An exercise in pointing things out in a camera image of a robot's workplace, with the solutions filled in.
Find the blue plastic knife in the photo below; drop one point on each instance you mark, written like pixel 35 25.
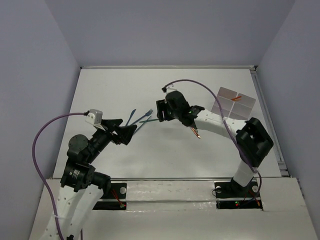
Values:
pixel 130 117

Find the copper metal spoon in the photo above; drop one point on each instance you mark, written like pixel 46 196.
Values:
pixel 194 131

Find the orange plastic fork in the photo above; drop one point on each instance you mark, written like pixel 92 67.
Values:
pixel 236 98

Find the white divided container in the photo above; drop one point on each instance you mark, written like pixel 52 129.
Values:
pixel 238 110

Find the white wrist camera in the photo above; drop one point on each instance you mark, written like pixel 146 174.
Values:
pixel 94 117
pixel 168 89

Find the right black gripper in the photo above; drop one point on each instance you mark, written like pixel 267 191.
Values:
pixel 164 104

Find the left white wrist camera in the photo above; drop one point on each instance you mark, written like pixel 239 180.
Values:
pixel 94 117

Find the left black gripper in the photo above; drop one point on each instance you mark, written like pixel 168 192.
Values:
pixel 114 131

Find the teal plastic fork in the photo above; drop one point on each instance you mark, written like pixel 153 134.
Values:
pixel 149 120

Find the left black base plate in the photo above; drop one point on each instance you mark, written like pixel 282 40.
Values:
pixel 115 199

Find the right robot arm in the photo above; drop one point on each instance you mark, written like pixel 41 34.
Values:
pixel 250 137

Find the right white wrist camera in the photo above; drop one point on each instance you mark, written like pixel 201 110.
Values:
pixel 168 89

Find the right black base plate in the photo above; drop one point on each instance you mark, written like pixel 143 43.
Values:
pixel 229 199

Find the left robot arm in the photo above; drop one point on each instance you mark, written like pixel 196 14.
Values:
pixel 81 186

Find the blue plastic fork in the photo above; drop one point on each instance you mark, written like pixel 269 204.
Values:
pixel 148 113

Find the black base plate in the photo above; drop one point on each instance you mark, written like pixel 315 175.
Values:
pixel 115 199
pixel 229 199

